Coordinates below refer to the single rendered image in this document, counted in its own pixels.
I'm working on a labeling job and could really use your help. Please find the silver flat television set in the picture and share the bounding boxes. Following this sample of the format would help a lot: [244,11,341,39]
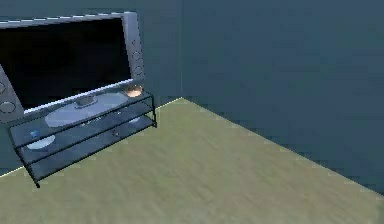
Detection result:
[0,11,146,129]

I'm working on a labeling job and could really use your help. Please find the white plate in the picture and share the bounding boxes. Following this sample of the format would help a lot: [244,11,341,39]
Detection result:
[26,134,57,150]

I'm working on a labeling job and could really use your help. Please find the black glass television stand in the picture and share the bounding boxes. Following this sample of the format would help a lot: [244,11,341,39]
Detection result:
[7,89,158,189]

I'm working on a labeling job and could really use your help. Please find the small orange round object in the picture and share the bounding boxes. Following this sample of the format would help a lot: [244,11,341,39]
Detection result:
[125,85,144,98]

